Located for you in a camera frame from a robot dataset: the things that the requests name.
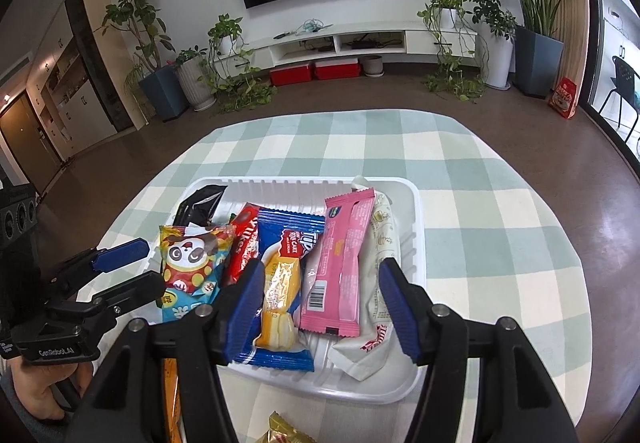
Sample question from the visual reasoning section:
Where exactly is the orange snack packet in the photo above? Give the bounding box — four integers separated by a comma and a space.
163, 359, 181, 443

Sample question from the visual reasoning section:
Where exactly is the red Mylikes snack bag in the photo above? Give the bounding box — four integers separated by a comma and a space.
222, 202, 260, 286

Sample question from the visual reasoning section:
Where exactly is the white tv console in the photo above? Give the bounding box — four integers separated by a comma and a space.
214, 24, 478, 74

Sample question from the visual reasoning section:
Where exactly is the black balcony chair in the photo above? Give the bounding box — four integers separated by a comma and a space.
598, 55, 639, 142

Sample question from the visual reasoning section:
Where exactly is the white paper snack bag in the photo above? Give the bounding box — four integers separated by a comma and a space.
326, 175, 402, 381

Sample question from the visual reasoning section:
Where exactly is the red storage box right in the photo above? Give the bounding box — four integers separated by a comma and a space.
314, 57, 361, 80

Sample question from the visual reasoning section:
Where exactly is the gold foil snack packet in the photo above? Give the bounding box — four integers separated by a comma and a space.
260, 411, 316, 443

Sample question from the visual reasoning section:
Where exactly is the pink wafer snack bar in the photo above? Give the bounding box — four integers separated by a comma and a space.
300, 187, 375, 338

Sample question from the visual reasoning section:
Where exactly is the tall plant blue pot left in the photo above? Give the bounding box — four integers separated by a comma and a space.
101, 0, 189, 122

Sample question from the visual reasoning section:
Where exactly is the panda print snack bag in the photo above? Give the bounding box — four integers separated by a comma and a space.
158, 224, 235, 323

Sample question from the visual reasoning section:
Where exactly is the small round pot under console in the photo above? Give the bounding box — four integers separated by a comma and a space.
359, 55, 384, 78

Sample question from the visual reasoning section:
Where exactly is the long black snack package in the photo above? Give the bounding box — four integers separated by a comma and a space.
172, 184, 227, 227

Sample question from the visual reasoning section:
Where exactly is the red gift box on floor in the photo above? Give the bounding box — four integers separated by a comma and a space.
548, 77, 578, 120

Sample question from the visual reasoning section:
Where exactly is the trailing plant right of console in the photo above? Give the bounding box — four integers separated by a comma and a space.
416, 0, 485, 102

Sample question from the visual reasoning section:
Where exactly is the plant in white pot right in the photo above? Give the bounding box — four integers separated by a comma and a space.
465, 0, 516, 91

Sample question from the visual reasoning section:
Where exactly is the blue yellow cake package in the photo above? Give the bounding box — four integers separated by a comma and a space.
234, 208, 324, 373

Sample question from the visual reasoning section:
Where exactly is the person's left hand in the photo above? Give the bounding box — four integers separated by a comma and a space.
9, 356, 93, 420

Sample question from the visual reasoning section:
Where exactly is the red storage box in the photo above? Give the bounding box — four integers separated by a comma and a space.
269, 62, 314, 86
314, 57, 361, 80

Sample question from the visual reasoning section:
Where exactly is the red storage box left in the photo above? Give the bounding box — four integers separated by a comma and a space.
269, 62, 314, 86

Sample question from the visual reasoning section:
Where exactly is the plant in white ribbed pot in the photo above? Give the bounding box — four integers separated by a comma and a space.
175, 45, 216, 112

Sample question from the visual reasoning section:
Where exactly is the trailing pothos plant on console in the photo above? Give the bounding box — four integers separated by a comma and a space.
200, 14, 277, 114

